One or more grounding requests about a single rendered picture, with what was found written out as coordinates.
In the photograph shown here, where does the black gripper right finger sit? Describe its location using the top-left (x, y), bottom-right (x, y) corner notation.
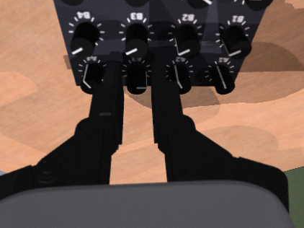
top-left (151, 59), bottom-right (290, 215)

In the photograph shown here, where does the black knob box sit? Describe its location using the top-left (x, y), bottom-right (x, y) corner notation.
top-left (53, 0), bottom-right (273, 95)

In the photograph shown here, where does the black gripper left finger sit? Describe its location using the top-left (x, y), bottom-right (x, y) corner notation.
top-left (0, 60), bottom-right (125, 200)

